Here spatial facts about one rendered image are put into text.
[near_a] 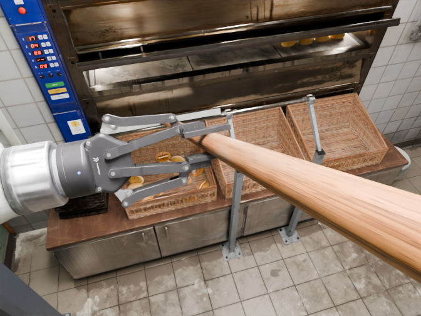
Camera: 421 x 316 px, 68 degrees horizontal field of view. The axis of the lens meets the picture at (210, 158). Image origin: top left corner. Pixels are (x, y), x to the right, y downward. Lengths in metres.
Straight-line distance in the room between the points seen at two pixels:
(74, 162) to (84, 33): 1.35
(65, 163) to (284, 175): 0.30
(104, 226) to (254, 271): 1.11
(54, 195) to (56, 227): 1.68
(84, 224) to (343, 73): 1.97
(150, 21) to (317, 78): 1.19
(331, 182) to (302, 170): 0.03
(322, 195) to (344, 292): 2.38
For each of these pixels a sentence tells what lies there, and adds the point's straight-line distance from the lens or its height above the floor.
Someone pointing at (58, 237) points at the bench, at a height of 0.58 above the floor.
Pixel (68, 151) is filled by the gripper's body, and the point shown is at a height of 1.95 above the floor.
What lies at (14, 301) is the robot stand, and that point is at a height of 0.72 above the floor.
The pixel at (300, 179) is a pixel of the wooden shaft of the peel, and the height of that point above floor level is 2.10.
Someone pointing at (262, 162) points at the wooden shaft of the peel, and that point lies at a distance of 0.24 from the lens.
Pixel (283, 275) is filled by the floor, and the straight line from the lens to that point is 2.47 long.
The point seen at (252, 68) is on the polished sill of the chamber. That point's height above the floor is 1.17.
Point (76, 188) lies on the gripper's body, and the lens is 0.44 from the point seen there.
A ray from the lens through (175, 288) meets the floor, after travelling 2.39.
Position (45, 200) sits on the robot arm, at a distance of 0.44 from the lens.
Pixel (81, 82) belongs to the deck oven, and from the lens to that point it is 1.89.
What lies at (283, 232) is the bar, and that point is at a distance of 2.61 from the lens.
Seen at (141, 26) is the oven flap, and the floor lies 1.52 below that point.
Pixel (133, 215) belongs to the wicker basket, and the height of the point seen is 0.62.
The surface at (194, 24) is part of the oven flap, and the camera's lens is 1.77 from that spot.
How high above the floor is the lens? 2.24
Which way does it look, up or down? 48 degrees down
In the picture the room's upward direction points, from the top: straight up
